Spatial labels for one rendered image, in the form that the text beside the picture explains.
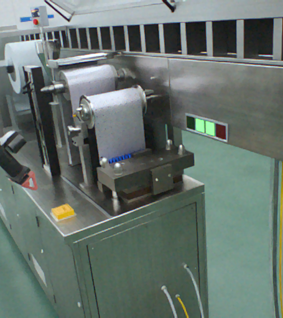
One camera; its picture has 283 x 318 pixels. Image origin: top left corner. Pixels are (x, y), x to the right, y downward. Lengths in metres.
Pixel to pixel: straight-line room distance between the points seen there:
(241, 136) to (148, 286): 0.79
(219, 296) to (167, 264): 0.77
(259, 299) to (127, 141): 1.29
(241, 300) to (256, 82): 1.49
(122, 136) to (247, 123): 0.59
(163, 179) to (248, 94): 0.52
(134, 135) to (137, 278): 0.63
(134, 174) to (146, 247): 0.32
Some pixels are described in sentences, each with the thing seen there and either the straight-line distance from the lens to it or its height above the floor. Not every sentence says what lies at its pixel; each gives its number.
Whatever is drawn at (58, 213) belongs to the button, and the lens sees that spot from 1.55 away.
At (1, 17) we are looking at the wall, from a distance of 7.20.
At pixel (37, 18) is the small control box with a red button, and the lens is 2.15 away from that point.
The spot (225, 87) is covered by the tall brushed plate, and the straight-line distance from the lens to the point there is 1.42.
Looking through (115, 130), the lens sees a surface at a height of 1.16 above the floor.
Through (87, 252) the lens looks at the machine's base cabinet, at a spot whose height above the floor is 0.80.
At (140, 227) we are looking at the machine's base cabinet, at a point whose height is 0.81.
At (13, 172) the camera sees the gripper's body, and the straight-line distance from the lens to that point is 1.45.
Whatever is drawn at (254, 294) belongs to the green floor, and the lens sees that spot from 2.51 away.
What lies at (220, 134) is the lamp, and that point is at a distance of 1.47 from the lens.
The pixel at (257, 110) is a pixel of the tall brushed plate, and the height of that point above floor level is 1.29.
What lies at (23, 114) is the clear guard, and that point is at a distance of 2.61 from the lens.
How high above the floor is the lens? 1.62
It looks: 21 degrees down
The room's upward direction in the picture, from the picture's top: 6 degrees counter-clockwise
